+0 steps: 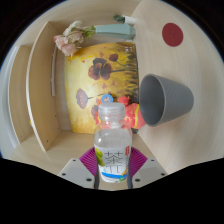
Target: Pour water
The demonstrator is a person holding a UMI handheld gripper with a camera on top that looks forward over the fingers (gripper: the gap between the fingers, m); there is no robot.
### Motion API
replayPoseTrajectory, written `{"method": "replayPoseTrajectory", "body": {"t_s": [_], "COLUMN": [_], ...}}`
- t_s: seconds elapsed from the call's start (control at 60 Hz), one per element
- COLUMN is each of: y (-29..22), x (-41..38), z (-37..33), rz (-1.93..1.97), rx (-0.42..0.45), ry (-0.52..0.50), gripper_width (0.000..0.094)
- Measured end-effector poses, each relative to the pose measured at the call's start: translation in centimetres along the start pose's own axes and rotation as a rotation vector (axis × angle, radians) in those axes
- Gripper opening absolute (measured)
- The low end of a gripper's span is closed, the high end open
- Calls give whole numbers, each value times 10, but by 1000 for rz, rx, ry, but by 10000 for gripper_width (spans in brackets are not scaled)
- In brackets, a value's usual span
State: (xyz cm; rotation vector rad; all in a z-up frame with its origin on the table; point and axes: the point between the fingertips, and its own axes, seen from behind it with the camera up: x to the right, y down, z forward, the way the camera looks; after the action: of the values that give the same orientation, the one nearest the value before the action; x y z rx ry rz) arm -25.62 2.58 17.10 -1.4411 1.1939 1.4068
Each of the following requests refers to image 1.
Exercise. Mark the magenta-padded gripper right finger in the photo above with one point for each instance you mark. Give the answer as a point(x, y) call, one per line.
point(151, 171)

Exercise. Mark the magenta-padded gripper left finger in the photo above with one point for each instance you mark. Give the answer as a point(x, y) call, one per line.
point(74, 171)

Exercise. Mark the clear plastic drink bottle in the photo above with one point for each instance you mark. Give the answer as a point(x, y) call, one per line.
point(112, 146)

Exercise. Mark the red plush bear toy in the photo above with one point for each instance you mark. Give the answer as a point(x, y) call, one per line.
point(135, 115)

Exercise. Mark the grey ribbed cup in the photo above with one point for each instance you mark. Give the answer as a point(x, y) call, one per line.
point(173, 98)

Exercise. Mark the light wooden shelf board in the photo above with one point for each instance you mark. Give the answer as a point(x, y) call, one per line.
point(41, 90)
point(18, 93)

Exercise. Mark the yellow poppy flower painting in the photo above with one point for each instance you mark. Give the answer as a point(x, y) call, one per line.
point(100, 83)

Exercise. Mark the white light strip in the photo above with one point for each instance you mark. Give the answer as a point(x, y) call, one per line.
point(53, 70)

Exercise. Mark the pink and white flower bouquet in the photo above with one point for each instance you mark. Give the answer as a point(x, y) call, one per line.
point(70, 41)

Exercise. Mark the flat round red coaster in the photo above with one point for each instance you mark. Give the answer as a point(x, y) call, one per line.
point(172, 34)

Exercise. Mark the teal faceted vase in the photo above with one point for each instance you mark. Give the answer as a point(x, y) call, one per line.
point(116, 31)

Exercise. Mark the small potted succulent plant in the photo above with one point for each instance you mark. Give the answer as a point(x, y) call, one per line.
point(128, 19)

